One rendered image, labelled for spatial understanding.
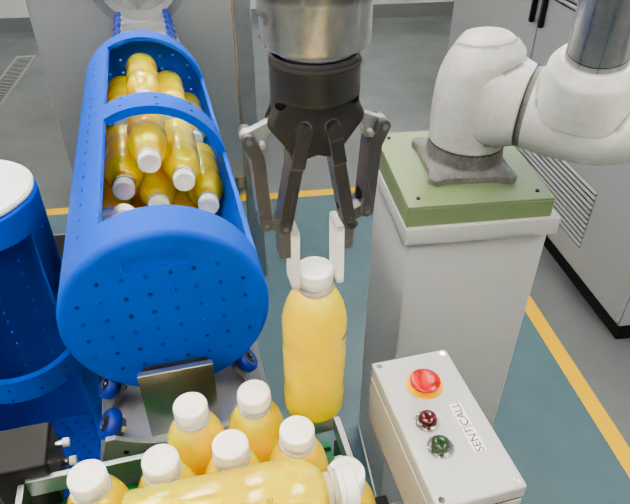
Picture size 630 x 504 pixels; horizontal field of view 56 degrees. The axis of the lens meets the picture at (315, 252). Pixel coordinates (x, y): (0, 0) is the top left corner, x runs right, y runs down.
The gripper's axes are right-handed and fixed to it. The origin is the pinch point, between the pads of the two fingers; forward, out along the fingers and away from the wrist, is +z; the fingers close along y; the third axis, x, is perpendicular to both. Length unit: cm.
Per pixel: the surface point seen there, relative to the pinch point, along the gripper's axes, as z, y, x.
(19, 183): 26, 44, -72
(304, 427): 18.9, 2.9, 6.3
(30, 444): 29.6, 35.5, -7.9
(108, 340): 22.7, 24.7, -17.1
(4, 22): 119, 141, -557
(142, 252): 9.1, 17.9, -17.2
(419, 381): 18.6, -11.8, 3.6
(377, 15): 125, -197, -516
